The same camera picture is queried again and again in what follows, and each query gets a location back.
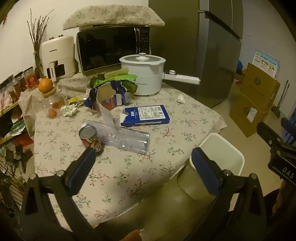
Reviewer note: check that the dried twigs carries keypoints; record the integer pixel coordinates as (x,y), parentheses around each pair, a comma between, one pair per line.
(38,46)

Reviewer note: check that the small floral cloth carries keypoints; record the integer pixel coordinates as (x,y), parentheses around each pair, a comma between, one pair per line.
(27,104)

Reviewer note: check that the white electric pot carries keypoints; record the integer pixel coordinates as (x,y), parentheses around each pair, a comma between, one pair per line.
(148,76)

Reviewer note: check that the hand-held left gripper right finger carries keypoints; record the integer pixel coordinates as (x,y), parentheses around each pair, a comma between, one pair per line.
(205,172)

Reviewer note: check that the small orange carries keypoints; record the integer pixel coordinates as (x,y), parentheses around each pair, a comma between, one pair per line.
(52,113)
(57,104)

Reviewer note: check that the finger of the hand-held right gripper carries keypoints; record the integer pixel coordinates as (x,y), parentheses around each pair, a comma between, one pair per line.
(269,134)

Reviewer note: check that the white air fryer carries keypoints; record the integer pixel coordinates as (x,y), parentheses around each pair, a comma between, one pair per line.
(61,49)

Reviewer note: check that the torn blue carton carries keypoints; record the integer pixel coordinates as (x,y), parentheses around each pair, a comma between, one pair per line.
(118,91)

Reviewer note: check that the green plastic bag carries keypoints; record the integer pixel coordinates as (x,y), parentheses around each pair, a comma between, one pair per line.
(115,77)

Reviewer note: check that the clear plastic bottle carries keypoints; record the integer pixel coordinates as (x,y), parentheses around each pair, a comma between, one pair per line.
(129,139)

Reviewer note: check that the clear glass jar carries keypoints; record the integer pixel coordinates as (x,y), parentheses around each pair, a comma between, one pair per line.
(49,102)

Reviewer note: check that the large orange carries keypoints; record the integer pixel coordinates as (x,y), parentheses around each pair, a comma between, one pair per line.
(45,85)

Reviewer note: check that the blue white printed poster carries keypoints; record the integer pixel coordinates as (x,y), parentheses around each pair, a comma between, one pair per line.
(266,61)

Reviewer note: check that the black microwave oven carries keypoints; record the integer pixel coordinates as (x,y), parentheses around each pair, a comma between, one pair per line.
(104,48)

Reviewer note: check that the grey refrigerator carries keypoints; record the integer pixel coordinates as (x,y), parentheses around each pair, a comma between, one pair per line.
(192,46)

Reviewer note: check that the white trash bin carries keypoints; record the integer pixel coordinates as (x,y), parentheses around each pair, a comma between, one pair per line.
(222,153)

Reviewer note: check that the blue box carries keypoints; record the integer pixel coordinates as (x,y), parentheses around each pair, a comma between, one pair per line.
(148,114)

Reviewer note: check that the red label bottle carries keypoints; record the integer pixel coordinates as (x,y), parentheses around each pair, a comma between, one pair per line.
(31,80)

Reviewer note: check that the floral microwave cover cloth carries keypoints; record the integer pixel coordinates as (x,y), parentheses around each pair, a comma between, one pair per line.
(111,16)

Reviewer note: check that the cluttered metal shelf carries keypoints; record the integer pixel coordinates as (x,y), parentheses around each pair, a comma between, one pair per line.
(9,143)

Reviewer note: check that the yellow wrapper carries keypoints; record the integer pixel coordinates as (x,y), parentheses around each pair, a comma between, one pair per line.
(75,100)

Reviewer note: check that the dark chair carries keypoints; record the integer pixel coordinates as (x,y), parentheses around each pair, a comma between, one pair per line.
(288,126)

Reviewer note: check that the metal drink can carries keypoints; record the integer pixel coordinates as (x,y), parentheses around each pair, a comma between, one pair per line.
(89,136)

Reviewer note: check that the white tissue ball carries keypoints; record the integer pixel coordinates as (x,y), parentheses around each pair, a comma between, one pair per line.
(181,99)

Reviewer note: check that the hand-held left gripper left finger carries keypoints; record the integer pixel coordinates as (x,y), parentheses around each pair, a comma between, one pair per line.
(79,172)

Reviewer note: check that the person's right forearm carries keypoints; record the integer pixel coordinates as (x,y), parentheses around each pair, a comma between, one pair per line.
(281,197)

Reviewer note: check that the white paper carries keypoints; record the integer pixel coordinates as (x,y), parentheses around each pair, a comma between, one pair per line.
(69,110)

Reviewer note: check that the dark green squash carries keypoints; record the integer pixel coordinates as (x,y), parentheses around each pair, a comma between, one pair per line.
(96,78)

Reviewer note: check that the amber glass bottle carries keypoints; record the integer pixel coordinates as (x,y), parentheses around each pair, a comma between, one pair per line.
(18,88)

